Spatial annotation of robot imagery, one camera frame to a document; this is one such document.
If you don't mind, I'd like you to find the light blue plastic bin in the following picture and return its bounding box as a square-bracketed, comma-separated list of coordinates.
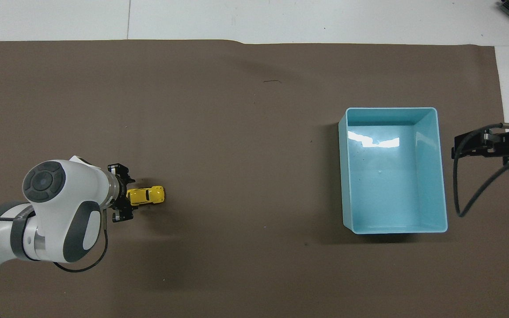
[338, 107, 448, 235]

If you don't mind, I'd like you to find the yellow toy beetle car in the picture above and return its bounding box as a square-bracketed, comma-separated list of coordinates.
[126, 185, 166, 206]

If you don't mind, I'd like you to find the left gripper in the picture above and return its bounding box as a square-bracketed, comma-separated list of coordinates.
[107, 163, 136, 223]

